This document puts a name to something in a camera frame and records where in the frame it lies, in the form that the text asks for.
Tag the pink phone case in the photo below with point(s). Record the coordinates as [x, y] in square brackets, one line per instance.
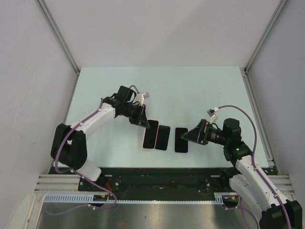
[150, 136]

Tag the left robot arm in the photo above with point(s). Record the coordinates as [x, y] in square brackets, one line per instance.
[69, 145]

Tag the right aluminium frame post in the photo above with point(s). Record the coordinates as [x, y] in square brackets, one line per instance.
[266, 34]

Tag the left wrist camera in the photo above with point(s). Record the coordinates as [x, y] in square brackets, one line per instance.
[140, 98]

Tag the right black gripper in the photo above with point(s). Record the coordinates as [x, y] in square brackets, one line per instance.
[199, 134]

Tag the black smartphone teal frame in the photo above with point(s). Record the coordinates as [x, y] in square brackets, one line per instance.
[181, 142]

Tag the slotted cable duct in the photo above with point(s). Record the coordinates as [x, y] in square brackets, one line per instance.
[212, 199]

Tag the black smartphone blue frame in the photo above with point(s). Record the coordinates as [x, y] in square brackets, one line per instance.
[162, 138]

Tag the aluminium frame post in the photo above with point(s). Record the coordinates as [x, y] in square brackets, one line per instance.
[266, 34]
[58, 35]

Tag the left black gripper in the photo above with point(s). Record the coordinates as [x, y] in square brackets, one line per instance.
[140, 119]

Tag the left aluminium frame post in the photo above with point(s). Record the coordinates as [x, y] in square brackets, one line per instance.
[58, 35]

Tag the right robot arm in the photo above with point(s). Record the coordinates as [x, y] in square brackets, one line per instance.
[247, 178]

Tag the lavender phone case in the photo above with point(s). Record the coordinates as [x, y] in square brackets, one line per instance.
[181, 142]

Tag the light blue phone case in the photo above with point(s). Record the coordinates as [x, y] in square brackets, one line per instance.
[163, 138]

